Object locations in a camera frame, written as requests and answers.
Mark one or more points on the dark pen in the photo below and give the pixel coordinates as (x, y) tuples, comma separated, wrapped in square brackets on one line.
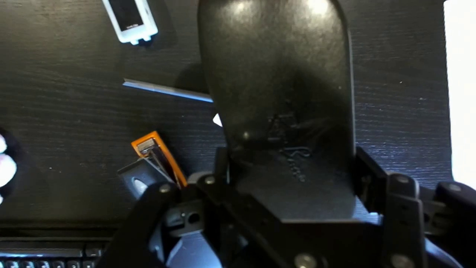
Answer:
[(168, 91)]

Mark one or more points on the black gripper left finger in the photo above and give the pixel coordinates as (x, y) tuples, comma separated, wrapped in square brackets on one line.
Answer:
[(148, 217)]

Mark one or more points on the black keyboard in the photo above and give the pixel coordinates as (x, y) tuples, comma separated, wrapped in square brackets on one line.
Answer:
[(44, 253)]

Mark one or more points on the orange and black stapler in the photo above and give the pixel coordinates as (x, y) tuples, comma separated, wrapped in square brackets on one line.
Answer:
[(157, 149)]

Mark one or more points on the white pulse oximeter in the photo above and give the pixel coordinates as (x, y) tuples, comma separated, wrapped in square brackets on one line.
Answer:
[(131, 19)]

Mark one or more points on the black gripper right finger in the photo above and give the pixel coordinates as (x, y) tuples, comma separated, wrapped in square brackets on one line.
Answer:
[(406, 223)]

